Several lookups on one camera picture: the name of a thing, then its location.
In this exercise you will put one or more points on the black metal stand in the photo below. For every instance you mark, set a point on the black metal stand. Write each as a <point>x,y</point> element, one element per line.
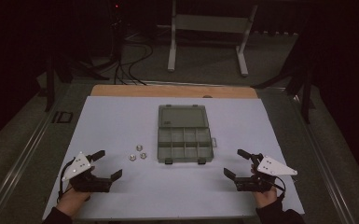
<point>304,90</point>
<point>50,87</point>

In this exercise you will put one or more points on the black tripod stand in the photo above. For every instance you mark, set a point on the black tripod stand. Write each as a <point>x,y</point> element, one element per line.
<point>115,34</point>

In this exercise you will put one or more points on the black rectangular floor frame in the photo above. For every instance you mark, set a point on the black rectangular floor frame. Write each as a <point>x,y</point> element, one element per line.
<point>62,117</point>

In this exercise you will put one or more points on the white table cover board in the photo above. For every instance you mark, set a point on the white table cover board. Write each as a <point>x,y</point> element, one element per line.
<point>168,186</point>

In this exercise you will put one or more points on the white metal frame stand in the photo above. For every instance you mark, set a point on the white metal frame stand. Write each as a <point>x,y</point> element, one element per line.
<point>209,23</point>

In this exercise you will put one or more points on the clear plastic compartment organizer box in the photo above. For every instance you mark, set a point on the clear plastic compartment organizer box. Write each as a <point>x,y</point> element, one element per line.
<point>184,134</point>

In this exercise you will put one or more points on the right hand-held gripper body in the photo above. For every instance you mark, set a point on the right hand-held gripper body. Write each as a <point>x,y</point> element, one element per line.
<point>270,169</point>

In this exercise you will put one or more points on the metal floor rail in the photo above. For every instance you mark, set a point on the metal floor rail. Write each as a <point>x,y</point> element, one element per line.
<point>323,155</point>
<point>15,169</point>

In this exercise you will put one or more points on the person's right hand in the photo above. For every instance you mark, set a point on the person's right hand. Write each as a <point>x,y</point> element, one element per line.
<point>265,198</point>

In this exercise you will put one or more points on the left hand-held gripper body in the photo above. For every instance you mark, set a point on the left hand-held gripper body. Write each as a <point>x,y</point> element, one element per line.
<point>88,183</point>

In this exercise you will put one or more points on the person's left hand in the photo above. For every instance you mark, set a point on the person's left hand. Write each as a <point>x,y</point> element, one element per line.
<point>71,201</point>

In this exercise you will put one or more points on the silver metal hex nut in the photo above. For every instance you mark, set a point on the silver metal hex nut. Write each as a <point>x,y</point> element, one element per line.
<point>139,147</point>
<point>143,155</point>
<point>132,157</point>

